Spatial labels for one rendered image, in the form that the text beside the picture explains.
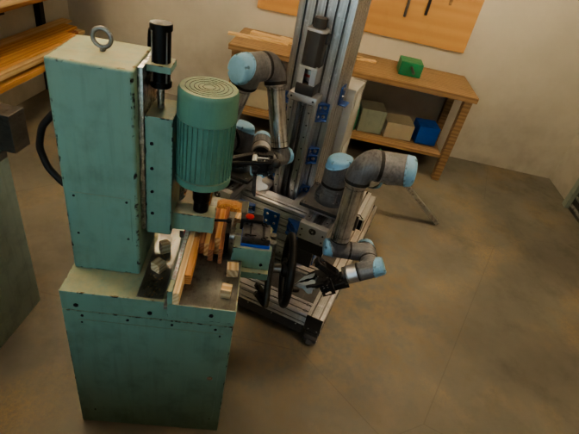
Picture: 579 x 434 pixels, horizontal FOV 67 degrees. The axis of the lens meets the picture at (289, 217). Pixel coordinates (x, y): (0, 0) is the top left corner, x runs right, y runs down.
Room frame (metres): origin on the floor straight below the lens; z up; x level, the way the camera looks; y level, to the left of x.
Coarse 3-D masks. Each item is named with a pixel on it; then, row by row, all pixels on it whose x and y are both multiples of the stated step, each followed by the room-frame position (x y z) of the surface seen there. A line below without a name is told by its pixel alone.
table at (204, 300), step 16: (224, 256) 1.13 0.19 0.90; (208, 272) 1.04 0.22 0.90; (224, 272) 1.06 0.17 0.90; (240, 272) 1.07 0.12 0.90; (256, 272) 1.12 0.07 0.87; (192, 288) 0.95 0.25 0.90; (208, 288) 0.97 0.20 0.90; (192, 304) 0.89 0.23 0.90; (208, 304) 0.91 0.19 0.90; (224, 304) 0.92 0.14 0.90; (208, 320) 0.89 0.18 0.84; (224, 320) 0.90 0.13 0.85
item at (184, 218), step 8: (176, 208) 1.17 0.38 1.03; (184, 208) 1.18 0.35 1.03; (192, 208) 1.19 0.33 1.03; (176, 216) 1.14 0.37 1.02; (184, 216) 1.15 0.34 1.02; (192, 216) 1.15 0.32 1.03; (200, 216) 1.16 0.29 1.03; (208, 216) 1.16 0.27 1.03; (176, 224) 1.14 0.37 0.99; (184, 224) 1.15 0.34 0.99; (192, 224) 1.15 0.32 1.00; (200, 224) 1.15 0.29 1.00; (208, 224) 1.16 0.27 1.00; (208, 232) 1.16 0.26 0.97
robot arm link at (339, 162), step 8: (328, 160) 1.76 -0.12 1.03; (336, 160) 1.75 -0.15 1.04; (344, 160) 1.76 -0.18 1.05; (352, 160) 1.77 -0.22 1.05; (328, 168) 1.74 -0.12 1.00; (336, 168) 1.72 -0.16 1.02; (344, 168) 1.72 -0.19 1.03; (328, 176) 1.73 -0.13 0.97; (336, 176) 1.72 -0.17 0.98; (344, 176) 1.72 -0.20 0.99; (328, 184) 1.73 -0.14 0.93; (336, 184) 1.72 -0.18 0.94; (344, 184) 1.74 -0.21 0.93
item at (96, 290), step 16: (176, 240) 1.27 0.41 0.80; (160, 256) 1.17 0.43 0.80; (176, 256) 1.19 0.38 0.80; (80, 272) 1.01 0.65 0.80; (96, 272) 1.02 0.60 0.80; (112, 272) 1.04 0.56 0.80; (144, 272) 1.07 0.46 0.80; (64, 288) 0.93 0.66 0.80; (80, 288) 0.94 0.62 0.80; (96, 288) 0.96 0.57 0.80; (112, 288) 0.97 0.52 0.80; (128, 288) 0.98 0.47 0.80; (144, 288) 1.00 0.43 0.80; (160, 288) 1.01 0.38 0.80; (64, 304) 0.92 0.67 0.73; (80, 304) 0.92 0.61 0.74; (96, 304) 0.93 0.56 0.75; (112, 304) 0.94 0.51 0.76; (128, 304) 0.95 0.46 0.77; (144, 304) 0.95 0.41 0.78; (160, 304) 0.96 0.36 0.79; (176, 320) 0.97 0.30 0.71; (192, 320) 0.97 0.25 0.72
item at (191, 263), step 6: (210, 198) 1.42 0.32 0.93; (198, 240) 1.14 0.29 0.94; (192, 246) 1.10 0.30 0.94; (198, 246) 1.12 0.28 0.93; (192, 252) 1.07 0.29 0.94; (192, 258) 1.05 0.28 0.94; (192, 264) 1.02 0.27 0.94; (186, 270) 0.99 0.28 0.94; (192, 270) 1.00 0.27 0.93; (186, 276) 0.97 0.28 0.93; (186, 282) 0.97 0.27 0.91
